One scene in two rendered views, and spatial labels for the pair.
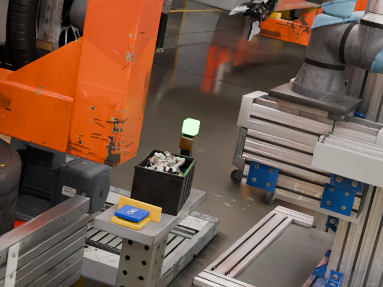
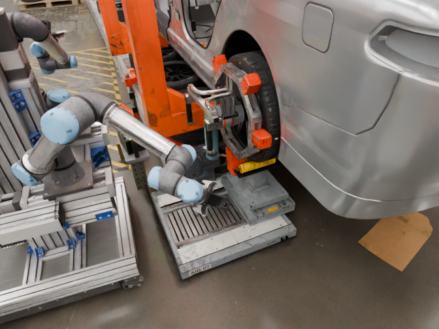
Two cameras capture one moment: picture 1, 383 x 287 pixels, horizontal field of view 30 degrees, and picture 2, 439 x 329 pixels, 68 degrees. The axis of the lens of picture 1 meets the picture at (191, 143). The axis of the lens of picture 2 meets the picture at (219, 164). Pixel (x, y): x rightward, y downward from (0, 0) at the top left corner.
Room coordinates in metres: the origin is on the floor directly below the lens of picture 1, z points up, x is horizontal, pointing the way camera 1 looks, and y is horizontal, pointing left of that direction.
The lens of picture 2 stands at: (3.90, -0.69, 1.82)
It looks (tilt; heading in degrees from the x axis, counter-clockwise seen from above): 38 degrees down; 142
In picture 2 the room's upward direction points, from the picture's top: 3 degrees counter-clockwise
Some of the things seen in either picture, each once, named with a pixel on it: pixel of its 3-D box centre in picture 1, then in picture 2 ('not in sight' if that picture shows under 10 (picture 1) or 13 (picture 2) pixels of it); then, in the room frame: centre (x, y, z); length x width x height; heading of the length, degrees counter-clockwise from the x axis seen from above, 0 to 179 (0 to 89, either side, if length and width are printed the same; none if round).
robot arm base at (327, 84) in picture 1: (321, 77); not in sight; (2.02, -0.33, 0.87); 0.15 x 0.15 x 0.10
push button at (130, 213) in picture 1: (131, 214); not in sight; (1.72, 0.12, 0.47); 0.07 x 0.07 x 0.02; 73
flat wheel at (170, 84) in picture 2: not in sight; (175, 82); (1.08, 1.00, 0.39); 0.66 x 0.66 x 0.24
